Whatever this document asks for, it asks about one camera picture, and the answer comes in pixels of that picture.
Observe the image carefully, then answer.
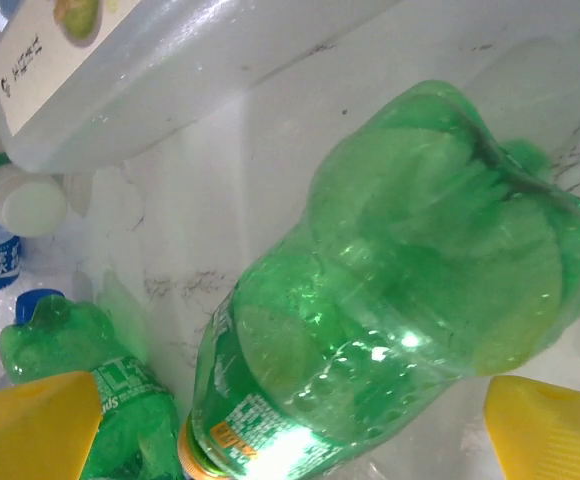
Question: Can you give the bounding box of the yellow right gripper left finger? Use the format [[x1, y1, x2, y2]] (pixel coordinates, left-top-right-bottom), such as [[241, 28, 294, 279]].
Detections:
[[0, 370, 104, 480]]

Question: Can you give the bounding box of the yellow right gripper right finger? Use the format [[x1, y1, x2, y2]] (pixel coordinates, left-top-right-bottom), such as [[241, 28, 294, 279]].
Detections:
[[483, 375, 580, 480]]

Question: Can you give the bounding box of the green soda bottle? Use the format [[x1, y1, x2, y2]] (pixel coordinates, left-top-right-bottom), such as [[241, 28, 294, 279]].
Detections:
[[0, 294, 181, 480]]

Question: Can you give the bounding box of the clear bottle with blue cap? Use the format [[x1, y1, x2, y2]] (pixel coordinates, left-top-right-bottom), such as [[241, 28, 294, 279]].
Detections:
[[0, 288, 67, 396]]

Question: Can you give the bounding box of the clear bottle with white cap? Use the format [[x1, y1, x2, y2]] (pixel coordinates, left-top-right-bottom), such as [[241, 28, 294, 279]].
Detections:
[[0, 152, 91, 239]]

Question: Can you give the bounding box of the green bottle with orange cap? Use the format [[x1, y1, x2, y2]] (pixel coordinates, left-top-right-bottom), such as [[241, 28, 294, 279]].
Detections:
[[177, 79, 580, 480]]

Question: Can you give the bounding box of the large white labelled plastic jug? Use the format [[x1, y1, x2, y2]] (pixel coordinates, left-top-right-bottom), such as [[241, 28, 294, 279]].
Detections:
[[0, 0, 411, 174]]

